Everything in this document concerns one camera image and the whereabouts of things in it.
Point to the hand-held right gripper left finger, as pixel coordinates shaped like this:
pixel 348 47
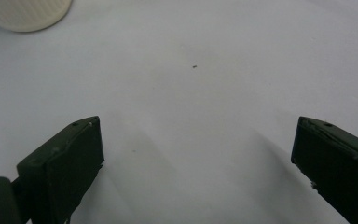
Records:
pixel 62 174

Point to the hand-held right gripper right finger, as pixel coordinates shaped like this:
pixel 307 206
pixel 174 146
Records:
pixel 338 168

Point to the cream pump bottle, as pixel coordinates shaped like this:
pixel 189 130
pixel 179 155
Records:
pixel 28 14

